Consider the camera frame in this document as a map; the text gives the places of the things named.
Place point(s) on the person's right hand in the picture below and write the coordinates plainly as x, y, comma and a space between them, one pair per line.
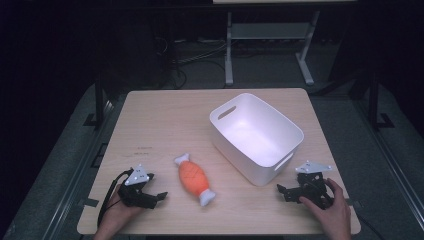
333, 216

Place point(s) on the orange plush meat toy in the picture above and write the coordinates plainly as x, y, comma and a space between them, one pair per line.
193, 180

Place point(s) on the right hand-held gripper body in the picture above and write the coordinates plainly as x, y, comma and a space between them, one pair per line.
313, 185

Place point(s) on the white metal stand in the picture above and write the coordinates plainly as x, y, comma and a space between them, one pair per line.
266, 31

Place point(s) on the person's left hand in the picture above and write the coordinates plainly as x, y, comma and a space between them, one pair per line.
115, 213

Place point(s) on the white plastic bin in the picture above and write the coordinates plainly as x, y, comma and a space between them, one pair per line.
256, 140

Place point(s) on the black metal stand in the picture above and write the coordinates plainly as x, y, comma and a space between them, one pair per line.
375, 103
99, 100

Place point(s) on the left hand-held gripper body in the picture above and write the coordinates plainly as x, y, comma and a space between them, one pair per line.
136, 176

